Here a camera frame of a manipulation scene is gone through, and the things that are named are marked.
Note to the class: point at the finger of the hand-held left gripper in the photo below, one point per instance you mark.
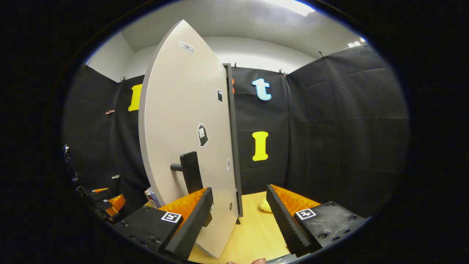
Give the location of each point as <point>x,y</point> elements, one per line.
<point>99,190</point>
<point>116,203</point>

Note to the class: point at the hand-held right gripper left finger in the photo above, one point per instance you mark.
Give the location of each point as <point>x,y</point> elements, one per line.
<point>192,227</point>

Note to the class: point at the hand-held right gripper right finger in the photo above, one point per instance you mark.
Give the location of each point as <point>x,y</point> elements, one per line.
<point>285,223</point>

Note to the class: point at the beige cabinet door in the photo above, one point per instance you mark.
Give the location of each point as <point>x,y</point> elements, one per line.
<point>176,102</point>

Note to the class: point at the pale yellow lumpy object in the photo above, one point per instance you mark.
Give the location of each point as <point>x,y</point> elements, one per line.
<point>265,206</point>

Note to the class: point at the black backdrop cloth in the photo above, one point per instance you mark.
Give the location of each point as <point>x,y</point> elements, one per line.
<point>329,128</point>

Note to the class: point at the small ceiling light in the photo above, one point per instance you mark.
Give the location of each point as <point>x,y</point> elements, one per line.
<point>356,44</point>

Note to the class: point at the long ceiling light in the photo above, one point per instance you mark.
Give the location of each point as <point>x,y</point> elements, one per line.
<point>293,6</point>

